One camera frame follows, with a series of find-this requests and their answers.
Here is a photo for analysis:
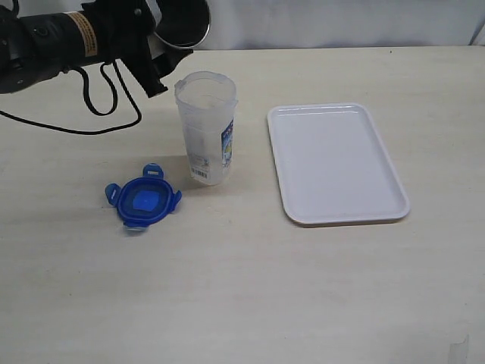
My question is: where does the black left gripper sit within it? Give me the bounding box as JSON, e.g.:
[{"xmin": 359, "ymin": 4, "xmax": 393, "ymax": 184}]
[{"xmin": 81, "ymin": 1, "xmax": 193, "ymax": 98}]

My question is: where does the stainless steel tumbler cup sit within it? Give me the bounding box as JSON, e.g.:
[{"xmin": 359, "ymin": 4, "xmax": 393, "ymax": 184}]
[{"xmin": 155, "ymin": 0, "xmax": 211, "ymax": 49}]

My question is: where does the blue snap-lock container lid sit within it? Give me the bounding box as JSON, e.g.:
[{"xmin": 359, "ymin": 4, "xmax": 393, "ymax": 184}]
[{"xmin": 105, "ymin": 163, "xmax": 182, "ymax": 235}]

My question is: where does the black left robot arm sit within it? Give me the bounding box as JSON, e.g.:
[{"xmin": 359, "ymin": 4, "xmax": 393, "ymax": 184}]
[{"xmin": 1, "ymin": 1, "xmax": 193, "ymax": 97}]

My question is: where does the clear plastic tall container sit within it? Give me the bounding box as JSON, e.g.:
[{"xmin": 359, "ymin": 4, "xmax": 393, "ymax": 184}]
[{"xmin": 174, "ymin": 71, "xmax": 238, "ymax": 186}]

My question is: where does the white rectangular plastic tray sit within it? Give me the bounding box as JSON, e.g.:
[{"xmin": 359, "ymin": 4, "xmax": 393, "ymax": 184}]
[{"xmin": 267, "ymin": 102, "xmax": 411, "ymax": 226}]

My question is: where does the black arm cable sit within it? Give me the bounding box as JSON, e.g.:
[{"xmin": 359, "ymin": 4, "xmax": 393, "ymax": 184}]
[{"xmin": 0, "ymin": 60, "xmax": 143, "ymax": 135}]

